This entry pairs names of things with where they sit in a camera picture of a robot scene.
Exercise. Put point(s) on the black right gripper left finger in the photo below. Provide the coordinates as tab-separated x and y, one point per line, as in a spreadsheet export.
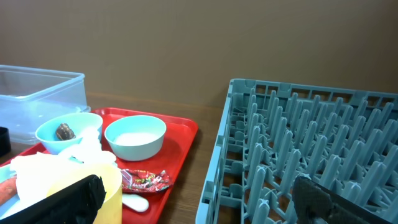
78	203

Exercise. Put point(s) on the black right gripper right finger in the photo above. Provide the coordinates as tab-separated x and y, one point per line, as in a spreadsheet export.
314	203

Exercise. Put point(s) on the yellow plastic cup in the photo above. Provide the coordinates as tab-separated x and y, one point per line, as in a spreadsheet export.
111	209

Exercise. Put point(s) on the white plastic spoon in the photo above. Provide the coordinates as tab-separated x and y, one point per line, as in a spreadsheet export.
135	202

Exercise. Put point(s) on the white tissue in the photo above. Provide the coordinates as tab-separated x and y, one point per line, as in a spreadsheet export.
36	173

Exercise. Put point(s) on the red snack wrapper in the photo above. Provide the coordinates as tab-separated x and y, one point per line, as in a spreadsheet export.
142	181

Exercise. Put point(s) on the grey dishwasher rack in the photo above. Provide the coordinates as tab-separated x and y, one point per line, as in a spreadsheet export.
272	132

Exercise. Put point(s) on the brown food scrap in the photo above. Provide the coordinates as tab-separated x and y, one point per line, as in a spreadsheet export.
64	132

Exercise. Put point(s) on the light blue bowl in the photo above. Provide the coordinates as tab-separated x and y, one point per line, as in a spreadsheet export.
77	122

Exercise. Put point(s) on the green bowl with rice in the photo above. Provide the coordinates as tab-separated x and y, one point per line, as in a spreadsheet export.
136	138

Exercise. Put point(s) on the black plastic bin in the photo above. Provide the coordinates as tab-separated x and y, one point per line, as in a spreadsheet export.
5	143

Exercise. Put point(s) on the clear plastic bin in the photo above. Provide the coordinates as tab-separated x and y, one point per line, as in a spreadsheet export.
32	96

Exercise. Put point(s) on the red plastic tray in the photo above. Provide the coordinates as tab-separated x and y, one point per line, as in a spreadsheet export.
178	139

